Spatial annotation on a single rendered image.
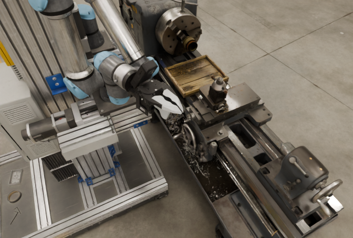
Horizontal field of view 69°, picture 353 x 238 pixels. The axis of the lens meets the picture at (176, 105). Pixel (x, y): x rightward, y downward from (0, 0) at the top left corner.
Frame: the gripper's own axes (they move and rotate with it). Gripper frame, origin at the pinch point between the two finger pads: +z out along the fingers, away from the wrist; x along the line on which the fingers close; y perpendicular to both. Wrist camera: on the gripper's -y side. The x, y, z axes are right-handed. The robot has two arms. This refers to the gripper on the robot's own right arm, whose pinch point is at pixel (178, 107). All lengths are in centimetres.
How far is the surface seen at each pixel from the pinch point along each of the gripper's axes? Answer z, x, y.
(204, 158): -12, -50, 83
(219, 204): 10, -41, 99
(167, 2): -92, -93, 21
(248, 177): 17, -46, 66
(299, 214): 44, -42, 61
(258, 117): 1, -80, 58
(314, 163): 37, -50, 37
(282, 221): 40, -37, 67
